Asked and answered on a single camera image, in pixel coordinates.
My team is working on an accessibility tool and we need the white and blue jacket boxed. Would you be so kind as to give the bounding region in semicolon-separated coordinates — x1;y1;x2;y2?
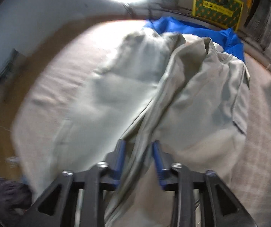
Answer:
12;16;250;227

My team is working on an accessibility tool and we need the checkered bed sheet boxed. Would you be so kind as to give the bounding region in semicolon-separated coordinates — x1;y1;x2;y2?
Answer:
12;18;271;227

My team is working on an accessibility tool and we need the yellow patterned box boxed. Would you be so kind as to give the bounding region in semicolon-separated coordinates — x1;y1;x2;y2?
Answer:
192;0;244;31

